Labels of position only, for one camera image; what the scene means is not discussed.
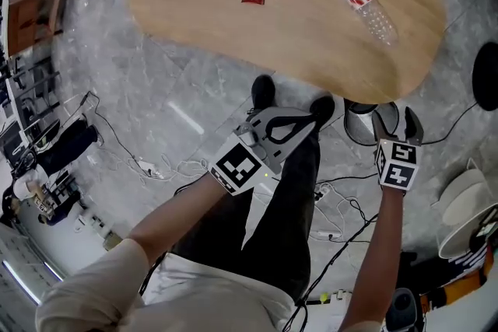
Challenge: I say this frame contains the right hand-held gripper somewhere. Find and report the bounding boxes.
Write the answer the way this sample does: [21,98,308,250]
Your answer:
[371,107,425,193]

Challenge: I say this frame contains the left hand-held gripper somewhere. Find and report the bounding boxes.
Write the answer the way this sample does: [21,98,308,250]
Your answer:
[209,107,318,196]

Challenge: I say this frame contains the black waste bin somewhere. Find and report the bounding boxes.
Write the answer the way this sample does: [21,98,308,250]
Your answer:
[343,97,401,147]

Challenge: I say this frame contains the clear plastic water bottle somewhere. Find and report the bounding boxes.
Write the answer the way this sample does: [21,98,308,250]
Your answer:
[324,0,400,47]

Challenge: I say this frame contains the person's left forearm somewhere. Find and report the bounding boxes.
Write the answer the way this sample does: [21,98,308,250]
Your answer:
[126,174,230,265]

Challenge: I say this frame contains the person's right forearm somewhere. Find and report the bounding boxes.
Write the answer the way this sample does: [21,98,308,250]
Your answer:
[340,184,405,331]

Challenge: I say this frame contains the wooden coffee table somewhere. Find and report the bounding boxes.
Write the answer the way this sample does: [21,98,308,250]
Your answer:
[126,0,447,105]

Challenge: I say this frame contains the person's right black shoe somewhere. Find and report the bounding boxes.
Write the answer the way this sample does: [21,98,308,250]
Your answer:
[309,95,336,125]

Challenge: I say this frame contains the person's black shoe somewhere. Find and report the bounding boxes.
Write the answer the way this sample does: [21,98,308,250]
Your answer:
[309,95,336,125]
[251,74,277,110]

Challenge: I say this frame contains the person's left black shoe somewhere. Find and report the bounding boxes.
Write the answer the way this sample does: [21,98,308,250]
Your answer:
[251,74,277,110]

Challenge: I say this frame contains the person's black trousers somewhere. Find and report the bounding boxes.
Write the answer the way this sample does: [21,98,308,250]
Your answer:
[170,116,322,302]

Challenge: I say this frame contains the round white basket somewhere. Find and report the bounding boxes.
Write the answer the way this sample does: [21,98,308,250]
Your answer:
[437,157,498,260]

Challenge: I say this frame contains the black round-base standing fan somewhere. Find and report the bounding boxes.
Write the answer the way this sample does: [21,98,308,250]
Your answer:
[472,41,498,113]

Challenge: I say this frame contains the black striped orange bag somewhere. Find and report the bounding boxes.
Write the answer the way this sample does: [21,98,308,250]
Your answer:
[447,240,498,285]

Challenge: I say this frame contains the person's white shirt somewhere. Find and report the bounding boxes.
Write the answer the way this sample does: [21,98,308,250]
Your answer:
[34,238,296,332]

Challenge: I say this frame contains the brown wooden cabinet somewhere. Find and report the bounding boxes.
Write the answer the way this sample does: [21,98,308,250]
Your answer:
[2,0,73,59]

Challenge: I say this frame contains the black fan cable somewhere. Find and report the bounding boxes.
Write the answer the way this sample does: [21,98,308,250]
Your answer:
[422,100,479,147]

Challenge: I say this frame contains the white cable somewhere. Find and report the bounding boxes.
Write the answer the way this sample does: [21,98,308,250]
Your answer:
[99,151,209,183]

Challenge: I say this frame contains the black cable bundle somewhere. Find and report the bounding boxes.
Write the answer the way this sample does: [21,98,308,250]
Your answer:
[283,213,381,332]

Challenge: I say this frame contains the thin black cable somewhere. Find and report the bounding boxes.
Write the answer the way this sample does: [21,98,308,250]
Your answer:
[79,91,137,163]

